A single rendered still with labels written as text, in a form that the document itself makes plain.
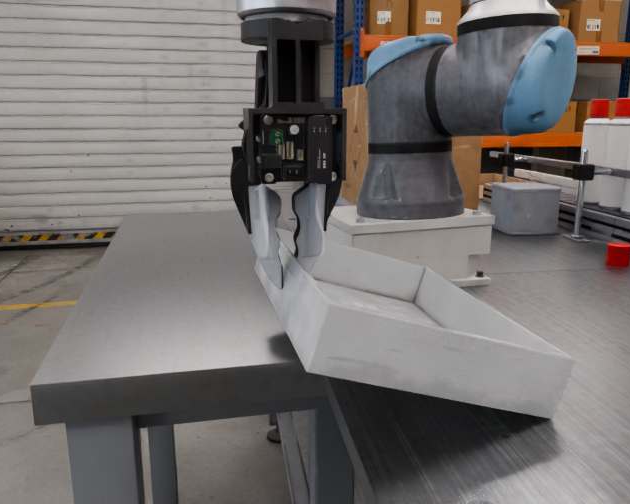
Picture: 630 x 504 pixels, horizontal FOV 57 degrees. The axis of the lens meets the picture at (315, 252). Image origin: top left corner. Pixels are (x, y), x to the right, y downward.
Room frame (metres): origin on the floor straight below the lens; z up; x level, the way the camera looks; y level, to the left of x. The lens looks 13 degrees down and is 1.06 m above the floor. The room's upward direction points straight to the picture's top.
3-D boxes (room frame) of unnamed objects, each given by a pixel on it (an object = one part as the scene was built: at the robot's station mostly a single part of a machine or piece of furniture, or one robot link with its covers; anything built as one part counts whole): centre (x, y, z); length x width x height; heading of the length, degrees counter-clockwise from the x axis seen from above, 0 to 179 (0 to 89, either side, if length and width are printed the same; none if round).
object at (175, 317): (1.00, -0.10, 0.81); 0.90 x 0.90 x 0.04; 12
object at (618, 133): (1.11, -0.58, 0.98); 0.05 x 0.05 x 0.20
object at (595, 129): (1.18, -0.56, 0.98); 0.05 x 0.05 x 0.20
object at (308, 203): (0.47, 0.00, 0.96); 0.06 x 0.03 x 0.09; 10
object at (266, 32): (0.46, 0.02, 1.06); 0.09 x 0.08 x 0.12; 10
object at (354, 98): (1.37, -0.21, 0.99); 0.30 x 0.24 x 0.27; 9
